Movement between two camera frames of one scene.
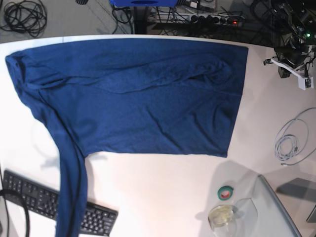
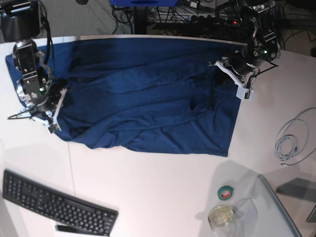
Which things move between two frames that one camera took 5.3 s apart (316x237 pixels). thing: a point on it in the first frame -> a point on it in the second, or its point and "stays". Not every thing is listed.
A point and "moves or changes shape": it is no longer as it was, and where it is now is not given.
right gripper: [293, 55] -> [241, 65]
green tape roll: [225, 192] stays
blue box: [144, 3] stays
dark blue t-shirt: [150, 96] moves or changes shape
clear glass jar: [221, 220] stays
